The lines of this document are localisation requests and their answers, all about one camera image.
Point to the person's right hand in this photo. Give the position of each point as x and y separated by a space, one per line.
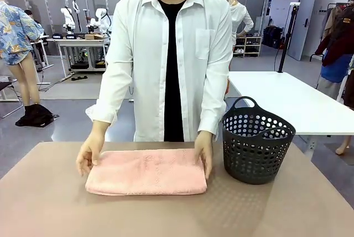
89 154

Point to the person's left hand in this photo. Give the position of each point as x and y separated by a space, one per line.
205 151

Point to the pink terry towel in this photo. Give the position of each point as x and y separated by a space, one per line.
146 173

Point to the person's right forearm white sleeve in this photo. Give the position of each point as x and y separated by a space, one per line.
110 101

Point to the person's left forearm white sleeve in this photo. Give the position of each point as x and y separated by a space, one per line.
214 110

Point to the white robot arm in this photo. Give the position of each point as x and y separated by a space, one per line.
99 20
67 18

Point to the dark grey perforated laundry basket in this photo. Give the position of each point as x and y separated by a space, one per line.
249 162

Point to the black clothes pile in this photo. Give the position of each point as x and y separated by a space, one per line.
36 116

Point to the orange cloth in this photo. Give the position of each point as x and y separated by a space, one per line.
227 86

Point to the black power strip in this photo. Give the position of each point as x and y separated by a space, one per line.
79 78

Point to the beige mannequin with cap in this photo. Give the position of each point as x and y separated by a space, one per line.
29 82

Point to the white table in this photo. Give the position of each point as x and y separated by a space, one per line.
290 101

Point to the black chair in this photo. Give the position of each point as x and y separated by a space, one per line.
8 88

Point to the small white desk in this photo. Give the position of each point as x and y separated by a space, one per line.
45 54

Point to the person in white shirt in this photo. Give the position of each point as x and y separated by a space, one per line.
149 54

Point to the white desk with robots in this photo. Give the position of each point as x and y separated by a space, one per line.
83 42

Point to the wooden shoe shelf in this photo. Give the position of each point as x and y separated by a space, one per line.
249 46

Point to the cardboard box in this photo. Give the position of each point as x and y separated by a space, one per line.
92 36

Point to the black sign with white print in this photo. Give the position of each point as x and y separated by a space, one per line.
57 36
70 36

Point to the black bags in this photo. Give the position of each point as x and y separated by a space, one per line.
272 36

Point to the mannequin foot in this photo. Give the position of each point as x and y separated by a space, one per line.
343 146

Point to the beige mannequin in white top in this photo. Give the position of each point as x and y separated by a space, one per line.
239 16

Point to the blue floral shirt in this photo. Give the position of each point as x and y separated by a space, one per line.
13 32

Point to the seated person with dark hair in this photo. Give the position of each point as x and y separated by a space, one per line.
31 17

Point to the blue garment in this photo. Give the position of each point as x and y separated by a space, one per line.
336 68

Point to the grey door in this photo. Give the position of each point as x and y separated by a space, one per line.
304 21

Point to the beige coat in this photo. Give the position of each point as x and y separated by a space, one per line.
330 24

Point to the dark red jacket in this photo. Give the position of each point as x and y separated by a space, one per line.
341 35

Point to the black camera tripod pole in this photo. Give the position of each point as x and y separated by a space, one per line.
285 43

